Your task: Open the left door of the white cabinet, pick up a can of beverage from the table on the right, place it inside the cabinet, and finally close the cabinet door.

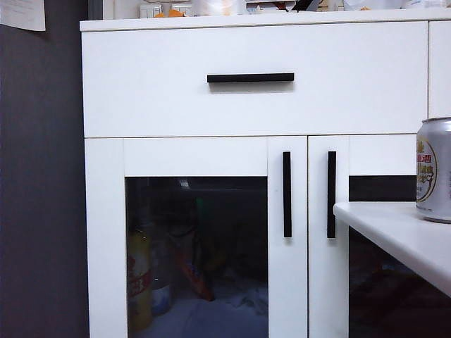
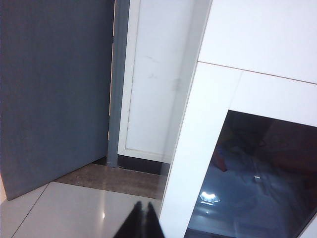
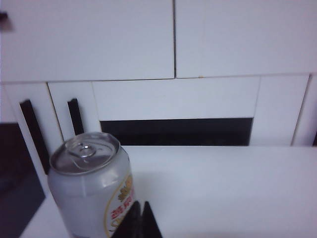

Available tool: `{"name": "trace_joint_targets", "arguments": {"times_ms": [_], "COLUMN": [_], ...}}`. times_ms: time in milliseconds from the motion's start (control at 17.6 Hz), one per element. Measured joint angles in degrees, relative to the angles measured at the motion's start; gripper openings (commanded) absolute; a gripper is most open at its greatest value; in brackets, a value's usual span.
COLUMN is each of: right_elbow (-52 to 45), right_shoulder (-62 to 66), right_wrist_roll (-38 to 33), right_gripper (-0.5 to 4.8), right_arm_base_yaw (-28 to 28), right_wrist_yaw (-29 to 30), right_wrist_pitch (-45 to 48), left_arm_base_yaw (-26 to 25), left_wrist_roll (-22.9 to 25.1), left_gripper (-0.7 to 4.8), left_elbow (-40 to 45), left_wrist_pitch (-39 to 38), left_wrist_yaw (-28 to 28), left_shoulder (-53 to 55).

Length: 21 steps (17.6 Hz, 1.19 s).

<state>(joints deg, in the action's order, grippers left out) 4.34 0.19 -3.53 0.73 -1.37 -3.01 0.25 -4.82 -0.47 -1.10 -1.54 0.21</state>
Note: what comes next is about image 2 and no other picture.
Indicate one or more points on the white glass-panel cabinet door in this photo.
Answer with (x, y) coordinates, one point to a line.
(205, 124)

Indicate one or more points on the white cabinet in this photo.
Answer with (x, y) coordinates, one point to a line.
(192, 62)

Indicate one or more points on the wide white drawer front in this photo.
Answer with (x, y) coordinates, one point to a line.
(260, 32)

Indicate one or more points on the grey room door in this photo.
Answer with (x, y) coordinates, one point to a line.
(54, 86)

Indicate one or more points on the grey door frame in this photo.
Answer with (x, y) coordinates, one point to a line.
(120, 74)

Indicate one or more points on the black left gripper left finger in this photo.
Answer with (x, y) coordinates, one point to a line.
(135, 225)

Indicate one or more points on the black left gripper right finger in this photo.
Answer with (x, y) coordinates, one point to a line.
(153, 228)

